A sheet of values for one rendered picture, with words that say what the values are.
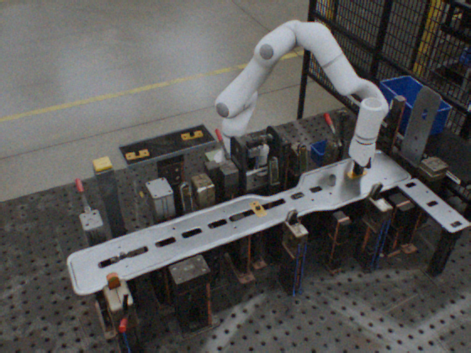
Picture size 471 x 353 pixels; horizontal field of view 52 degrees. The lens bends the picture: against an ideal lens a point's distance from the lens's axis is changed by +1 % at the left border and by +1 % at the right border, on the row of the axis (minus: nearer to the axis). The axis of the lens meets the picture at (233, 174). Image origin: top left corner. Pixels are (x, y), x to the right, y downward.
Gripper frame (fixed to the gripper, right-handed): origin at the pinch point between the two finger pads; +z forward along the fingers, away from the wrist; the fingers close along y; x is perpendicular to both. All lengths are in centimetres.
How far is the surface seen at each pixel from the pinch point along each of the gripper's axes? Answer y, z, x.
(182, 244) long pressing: 4, 3, -79
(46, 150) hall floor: -216, 103, -114
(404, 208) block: 22.5, 5.2, 6.1
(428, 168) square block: 13.8, -1.8, 23.6
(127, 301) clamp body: 20, 0, -103
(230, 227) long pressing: 4, 3, -60
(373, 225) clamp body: 22.3, 8.6, -8.3
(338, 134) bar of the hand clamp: -13.7, -8.7, -1.6
